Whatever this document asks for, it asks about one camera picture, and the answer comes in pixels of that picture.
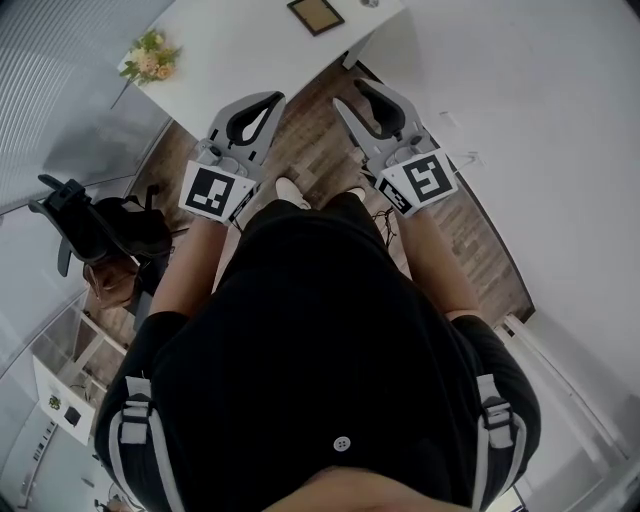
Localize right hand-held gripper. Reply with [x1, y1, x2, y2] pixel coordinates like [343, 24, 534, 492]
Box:
[332, 77, 459, 218]

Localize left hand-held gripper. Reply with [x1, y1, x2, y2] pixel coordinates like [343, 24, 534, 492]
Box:
[178, 91, 288, 225]

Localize black picture frame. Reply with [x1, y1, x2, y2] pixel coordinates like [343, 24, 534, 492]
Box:
[286, 0, 346, 37]

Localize person's right forearm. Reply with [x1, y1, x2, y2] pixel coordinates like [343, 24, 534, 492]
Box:
[397, 203, 481, 322]

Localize person's left forearm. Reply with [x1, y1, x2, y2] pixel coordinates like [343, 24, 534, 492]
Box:
[148, 214, 236, 322]

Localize white table leg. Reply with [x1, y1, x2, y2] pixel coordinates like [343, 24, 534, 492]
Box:
[341, 29, 382, 71]

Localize person's left white shoe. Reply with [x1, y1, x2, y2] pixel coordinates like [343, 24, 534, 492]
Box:
[274, 176, 312, 210]

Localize yellow flower bouquet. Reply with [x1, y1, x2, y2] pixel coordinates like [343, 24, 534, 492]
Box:
[110, 28, 182, 109]

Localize black shorts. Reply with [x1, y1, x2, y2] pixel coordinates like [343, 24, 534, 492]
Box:
[238, 192, 396, 281]

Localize black office chair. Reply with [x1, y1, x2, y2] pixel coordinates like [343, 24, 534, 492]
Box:
[28, 173, 175, 279]

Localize black shirt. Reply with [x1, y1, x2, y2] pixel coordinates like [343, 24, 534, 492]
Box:
[94, 259, 544, 512]

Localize white shelf unit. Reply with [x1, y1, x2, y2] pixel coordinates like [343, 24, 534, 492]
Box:
[29, 307, 129, 401]

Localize person's face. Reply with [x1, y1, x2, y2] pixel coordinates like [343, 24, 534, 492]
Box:
[259, 467, 484, 512]

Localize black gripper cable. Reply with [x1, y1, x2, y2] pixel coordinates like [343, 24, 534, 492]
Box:
[374, 207, 402, 247]

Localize grey shoulder strap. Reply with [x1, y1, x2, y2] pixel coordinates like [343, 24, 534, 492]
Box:
[108, 375, 187, 512]
[469, 374, 529, 512]

